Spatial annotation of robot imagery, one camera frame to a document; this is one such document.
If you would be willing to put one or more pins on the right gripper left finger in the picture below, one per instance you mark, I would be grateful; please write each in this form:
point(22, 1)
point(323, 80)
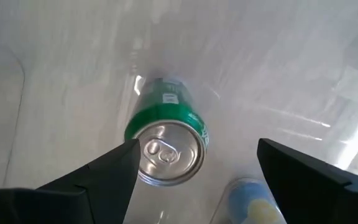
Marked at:
point(73, 202)

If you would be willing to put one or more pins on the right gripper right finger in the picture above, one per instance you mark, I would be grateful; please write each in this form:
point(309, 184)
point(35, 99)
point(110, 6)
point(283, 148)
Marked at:
point(315, 199)

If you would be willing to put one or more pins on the Spindrift lemon can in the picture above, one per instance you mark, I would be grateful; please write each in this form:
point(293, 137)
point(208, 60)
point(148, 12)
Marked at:
point(247, 202)

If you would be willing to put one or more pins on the green Sprite can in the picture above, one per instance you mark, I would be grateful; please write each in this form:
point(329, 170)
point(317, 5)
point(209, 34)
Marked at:
point(166, 105)

